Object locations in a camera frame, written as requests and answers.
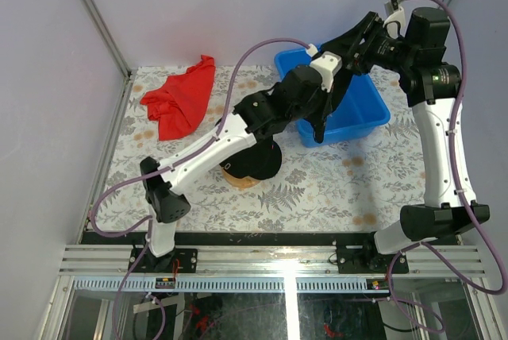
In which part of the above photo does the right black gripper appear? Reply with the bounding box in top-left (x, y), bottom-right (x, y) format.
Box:
top-left (320, 11), bottom-right (415, 76)

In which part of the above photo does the black cap pink logo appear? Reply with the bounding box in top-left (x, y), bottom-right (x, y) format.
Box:
top-left (220, 138), bottom-right (282, 180)

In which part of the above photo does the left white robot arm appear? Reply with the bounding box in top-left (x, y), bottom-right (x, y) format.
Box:
top-left (140, 65), bottom-right (335, 272)

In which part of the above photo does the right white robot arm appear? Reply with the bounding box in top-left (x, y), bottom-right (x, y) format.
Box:
top-left (320, 7), bottom-right (490, 272)

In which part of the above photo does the blue plastic bin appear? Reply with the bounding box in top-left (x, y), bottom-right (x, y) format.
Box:
top-left (274, 48), bottom-right (391, 148)

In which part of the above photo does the floral table mat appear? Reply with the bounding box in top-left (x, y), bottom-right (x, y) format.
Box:
top-left (96, 67), bottom-right (425, 232)

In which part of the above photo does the wooden hat stand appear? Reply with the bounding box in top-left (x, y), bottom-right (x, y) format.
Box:
top-left (221, 170), bottom-right (260, 190)

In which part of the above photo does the red cloth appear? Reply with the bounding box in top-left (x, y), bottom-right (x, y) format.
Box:
top-left (140, 55), bottom-right (216, 141)

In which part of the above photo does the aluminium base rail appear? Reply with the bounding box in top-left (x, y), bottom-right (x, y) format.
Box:
top-left (59, 245), bottom-right (485, 278)

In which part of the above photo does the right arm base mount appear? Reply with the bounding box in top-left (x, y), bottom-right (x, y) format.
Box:
top-left (333, 232), bottom-right (395, 275)

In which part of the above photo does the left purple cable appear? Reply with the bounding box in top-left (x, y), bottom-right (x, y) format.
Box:
top-left (89, 37), bottom-right (318, 340)

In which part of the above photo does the purple cable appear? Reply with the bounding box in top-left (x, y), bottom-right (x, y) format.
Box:
top-left (89, 37), bottom-right (318, 340)
top-left (387, 0), bottom-right (508, 335)

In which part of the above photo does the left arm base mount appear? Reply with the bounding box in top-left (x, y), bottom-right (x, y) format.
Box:
top-left (133, 248), bottom-right (198, 275)

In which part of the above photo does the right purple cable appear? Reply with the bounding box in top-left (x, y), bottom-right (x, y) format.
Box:
top-left (387, 0), bottom-right (508, 335)

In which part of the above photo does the left aluminium frame post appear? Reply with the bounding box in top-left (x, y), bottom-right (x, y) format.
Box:
top-left (80, 0), bottom-right (132, 79)

